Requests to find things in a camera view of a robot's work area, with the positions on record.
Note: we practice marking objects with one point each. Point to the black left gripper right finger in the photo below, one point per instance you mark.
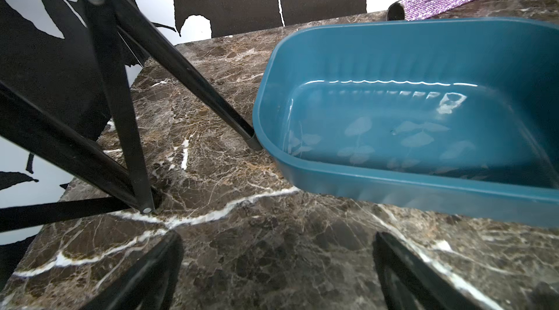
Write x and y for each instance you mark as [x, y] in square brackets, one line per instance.
[408, 283]

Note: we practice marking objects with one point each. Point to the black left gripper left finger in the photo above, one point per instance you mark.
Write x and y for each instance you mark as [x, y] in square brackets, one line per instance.
[150, 283]

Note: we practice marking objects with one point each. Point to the teal storage box left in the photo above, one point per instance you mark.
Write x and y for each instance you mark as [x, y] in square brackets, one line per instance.
[453, 116]

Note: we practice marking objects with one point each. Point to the black music stand tripod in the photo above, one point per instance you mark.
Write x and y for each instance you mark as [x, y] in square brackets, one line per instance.
[125, 185]

